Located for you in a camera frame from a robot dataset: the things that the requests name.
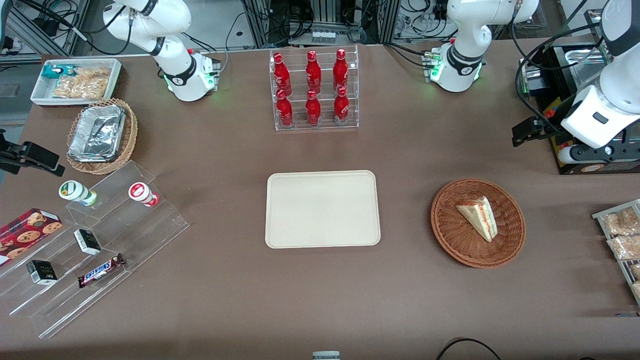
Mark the triangular sandwich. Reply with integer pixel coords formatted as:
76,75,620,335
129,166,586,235
455,196,499,243

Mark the grey metal snack tray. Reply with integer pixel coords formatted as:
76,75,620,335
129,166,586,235
592,199,640,306

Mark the oval tan wicker basket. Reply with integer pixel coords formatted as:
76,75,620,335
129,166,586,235
66,98,139,175

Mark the round brown wicker basket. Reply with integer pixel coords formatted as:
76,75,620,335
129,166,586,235
430,178,527,269

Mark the beige rectangular tray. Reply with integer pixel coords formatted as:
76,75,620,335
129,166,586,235
265,170,381,249

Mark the green lid yogurt cup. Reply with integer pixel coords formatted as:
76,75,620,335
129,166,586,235
58,180,98,207

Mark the aluminium foil container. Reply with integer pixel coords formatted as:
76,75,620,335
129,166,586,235
68,104,127,163

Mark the white rectangular bin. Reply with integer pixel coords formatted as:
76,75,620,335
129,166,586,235
30,58,122,107

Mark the steel warmer pan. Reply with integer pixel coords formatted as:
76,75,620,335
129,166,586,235
565,46,610,92

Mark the black food warmer appliance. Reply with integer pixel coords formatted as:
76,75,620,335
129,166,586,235
519,9,640,176

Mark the red chocolate chip cookie box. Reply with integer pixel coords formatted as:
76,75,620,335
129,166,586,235
0,208,64,267

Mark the clear bag of crackers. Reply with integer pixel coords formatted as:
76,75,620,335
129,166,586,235
52,67,112,99

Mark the teal snack packet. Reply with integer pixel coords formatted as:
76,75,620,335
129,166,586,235
41,64,77,80

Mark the small black carton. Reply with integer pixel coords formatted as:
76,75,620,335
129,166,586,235
73,228,102,256
26,260,58,286

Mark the red lid yogurt cup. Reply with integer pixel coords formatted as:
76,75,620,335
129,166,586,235
128,182,161,208

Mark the clear acrylic stepped stand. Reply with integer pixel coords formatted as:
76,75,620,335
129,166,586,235
0,160,191,339

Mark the Snickers chocolate bar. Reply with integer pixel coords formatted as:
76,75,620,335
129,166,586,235
77,253,126,289

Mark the red soda bottle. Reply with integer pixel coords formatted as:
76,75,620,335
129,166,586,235
333,48,349,91
334,86,350,124
272,52,293,96
305,50,322,94
276,89,294,127
305,89,321,126

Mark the clear acrylic bottle rack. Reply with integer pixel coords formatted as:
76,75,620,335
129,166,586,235
269,45,360,132

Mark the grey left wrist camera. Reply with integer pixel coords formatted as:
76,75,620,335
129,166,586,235
557,143,587,166

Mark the black cable loop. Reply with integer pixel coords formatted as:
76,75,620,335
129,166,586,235
435,338,503,360

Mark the aluminium frame rack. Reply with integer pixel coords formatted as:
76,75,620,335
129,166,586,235
240,0,403,47

